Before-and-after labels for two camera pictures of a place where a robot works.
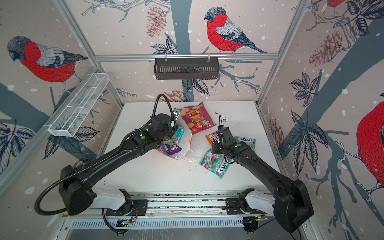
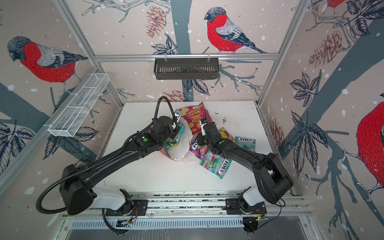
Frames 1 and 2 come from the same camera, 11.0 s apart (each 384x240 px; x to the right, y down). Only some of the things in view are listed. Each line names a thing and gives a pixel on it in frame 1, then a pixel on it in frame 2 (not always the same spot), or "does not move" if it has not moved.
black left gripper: [172, 132] does not move
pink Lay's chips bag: [197, 118] does not move
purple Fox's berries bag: [172, 149] → [200, 151]
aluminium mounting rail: [166, 204] does not move
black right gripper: [215, 147] → [201, 140]
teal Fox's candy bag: [250, 142] does not move
